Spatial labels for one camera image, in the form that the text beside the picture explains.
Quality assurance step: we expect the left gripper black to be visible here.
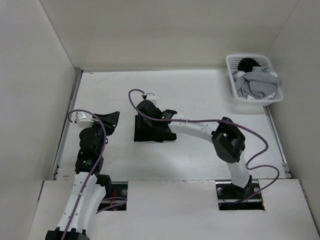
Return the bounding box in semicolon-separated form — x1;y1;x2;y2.
89;112;120;154

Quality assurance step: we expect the black tank top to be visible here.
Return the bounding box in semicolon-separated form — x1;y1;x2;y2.
133;114;177;143

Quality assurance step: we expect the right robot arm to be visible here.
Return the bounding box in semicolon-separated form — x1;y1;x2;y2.
134;99;252;200

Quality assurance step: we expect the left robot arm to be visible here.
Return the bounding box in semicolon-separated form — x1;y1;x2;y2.
45;110;120;240

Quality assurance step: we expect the white garment in basket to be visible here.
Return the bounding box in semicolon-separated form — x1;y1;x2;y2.
236;70;279;101

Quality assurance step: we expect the black garment in basket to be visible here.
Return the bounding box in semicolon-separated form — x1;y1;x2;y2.
237;57;261;73

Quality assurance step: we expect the white plastic basket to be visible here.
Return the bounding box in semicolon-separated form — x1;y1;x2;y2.
225;54;284;106

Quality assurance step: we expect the grey garment in basket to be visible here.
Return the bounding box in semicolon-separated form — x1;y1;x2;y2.
230;65;283;99

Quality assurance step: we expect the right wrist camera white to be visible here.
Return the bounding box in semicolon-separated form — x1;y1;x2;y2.
142;92;157;105

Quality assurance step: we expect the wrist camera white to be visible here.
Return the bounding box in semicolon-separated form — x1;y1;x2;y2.
142;92;157;105
74;111;95;128

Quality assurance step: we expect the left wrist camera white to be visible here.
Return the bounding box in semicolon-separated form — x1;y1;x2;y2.
74;111;95;128

